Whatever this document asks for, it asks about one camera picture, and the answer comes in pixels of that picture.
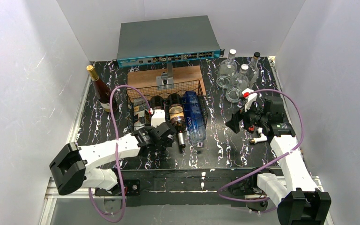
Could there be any clear embossed bottle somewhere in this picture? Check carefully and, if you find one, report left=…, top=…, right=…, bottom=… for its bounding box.
left=133, top=97, right=151, bottom=130

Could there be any dark bottle with black cap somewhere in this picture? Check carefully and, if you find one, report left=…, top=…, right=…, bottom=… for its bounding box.
left=167, top=93, right=186, bottom=149

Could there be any dark green wine bottle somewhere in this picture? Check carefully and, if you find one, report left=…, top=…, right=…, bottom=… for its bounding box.
left=150, top=96, right=167, bottom=112

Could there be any clear bottle with dark label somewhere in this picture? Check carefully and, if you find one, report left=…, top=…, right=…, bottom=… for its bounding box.
left=225, top=64, right=249, bottom=103

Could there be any clear bottle with cork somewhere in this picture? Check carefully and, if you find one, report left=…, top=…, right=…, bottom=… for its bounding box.
left=247, top=52, right=260, bottom=89

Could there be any clear bottle with white cap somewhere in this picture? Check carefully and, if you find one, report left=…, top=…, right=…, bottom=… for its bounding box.
left=216, top=49, right=237, bottom=89

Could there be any amber wine bottle gold cap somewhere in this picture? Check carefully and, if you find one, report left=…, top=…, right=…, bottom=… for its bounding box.
left=86, top=65, right=118, bottom=113

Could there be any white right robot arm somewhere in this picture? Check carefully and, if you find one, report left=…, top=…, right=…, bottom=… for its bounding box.
left=226, top=93, right=332, bottom=225

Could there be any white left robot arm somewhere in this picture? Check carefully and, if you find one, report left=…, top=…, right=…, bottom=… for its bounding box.
left=49, top=122, right=176, bottom=195

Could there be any white plastic faucet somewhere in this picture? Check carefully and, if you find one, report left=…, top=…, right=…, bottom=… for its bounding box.
left=250, top=127, right=267, bottom=144

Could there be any wooden board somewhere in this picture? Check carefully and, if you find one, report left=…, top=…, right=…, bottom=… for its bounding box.
left=127, top=66, right=206, bottom=95

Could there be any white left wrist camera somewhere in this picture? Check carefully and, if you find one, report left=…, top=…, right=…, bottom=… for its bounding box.
left=149, top=109, right=166, bottom=128

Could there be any black wire wine rack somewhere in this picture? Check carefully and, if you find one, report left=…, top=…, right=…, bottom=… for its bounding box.
left=126, top=80, right=208, bottom=131

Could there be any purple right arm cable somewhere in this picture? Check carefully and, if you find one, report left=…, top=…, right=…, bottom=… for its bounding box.
left=217, top=89, right=305, bottom=215

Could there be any grey metal bracket post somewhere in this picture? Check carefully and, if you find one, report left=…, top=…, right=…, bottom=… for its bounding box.
left=156, top=62, right=174, bottom=90

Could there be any grey network switch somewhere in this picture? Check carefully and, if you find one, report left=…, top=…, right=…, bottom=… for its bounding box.
left=113, top=15, right=224, bottom=68

